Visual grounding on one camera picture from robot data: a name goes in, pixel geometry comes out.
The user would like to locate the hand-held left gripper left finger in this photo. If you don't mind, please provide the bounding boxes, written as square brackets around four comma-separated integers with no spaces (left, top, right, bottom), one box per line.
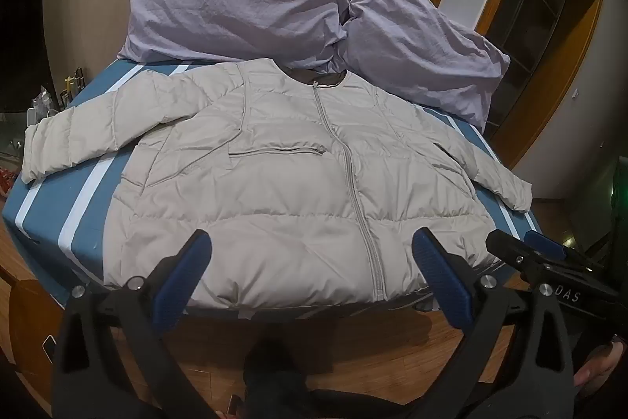
[51,229,213,419]

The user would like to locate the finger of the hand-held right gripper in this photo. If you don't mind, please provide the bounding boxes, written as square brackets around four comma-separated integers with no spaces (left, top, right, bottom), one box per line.
[523,230,612,275]
[486,230,557,285]

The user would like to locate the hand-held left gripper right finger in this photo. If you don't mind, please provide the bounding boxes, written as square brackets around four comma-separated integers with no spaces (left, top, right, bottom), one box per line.
[411,227,576,419]

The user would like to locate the beige puffer jacket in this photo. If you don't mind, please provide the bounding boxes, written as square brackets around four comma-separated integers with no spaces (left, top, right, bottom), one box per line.
[20,58,535,319]

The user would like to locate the person's right hand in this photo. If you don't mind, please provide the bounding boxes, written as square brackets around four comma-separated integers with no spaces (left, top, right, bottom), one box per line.
[574,335,628,403]

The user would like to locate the blue white striped bed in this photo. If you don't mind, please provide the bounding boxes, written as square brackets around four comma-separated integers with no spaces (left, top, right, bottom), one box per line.
[0,56,545,319]

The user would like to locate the person's dark pants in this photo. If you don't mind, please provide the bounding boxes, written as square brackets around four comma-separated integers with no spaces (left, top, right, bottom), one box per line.
[239,338,354,419]

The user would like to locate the lavender pillow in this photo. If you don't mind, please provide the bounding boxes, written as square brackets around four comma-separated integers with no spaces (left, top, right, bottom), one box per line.
[338,0,512,132]
[117,0,355,73]

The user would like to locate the dark glass-paned door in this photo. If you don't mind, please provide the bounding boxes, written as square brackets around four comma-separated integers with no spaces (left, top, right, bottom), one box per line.
[486,0,575,140]

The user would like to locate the wooden door frame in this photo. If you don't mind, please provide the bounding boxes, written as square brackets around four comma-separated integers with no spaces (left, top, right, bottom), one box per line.
[402,0,605,172]

